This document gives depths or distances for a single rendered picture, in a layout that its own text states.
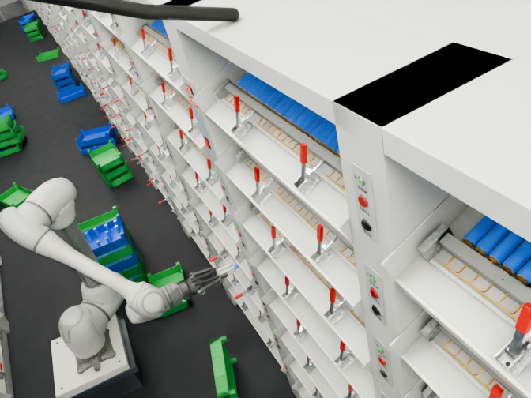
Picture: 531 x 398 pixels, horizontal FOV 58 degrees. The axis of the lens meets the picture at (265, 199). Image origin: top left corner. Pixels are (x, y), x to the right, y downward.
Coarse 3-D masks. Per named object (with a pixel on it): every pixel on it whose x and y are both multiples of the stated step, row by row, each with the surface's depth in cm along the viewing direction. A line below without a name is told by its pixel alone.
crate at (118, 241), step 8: (112, 224) 286; (120, 224) 286; (88, 232) 283; (104, 232) 285; (112, 232) 283; (120, 232) 269; (96, 240) 281; (104, 240) 279; (112, 240) 278; (120, 240) 270; (96, 248) 267; (104, 248) 269; (112, 248) 271; (96, 256) 270
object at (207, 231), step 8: (208, 232) 229; (216, 240) 226; (216, 248) 223; (232, 264) 212; (240, 272) 207; (240, 280) 204; (248, 280) 202; (256, 296) 195; (256, 304) 193; (264, 312) 182
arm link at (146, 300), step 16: (48, 240) 179; (48, 256) 180; (64, 256) 180; (80, 256) 181; (96, 272) 174; (112, 272) 173; (112, 288) 171; (128, 288) 169; (144, 288) 169; (128, 304) 169; (144, 304) 164; (160, 304) 165
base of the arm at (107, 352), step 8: (104, 344) 224; (104, 352) 223; (112, 352) 224; (80, 360) 221; (88, 360) 220; (96, 360) 220; (104, 360) 223; (80, 368) 220; (88, 368) 221; (96, 368) 217
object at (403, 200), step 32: (448, 64) 60; (352, 128) 58; (352, 160) 62; (384, 160) 55; (352, 192) 66; (384, 192) 59; (416, 192) 61; (352, 224) 72; (384, 224) 63; (416, 224) 64; (384, 256) 67; (384, 288) 72; (384, 384) 94
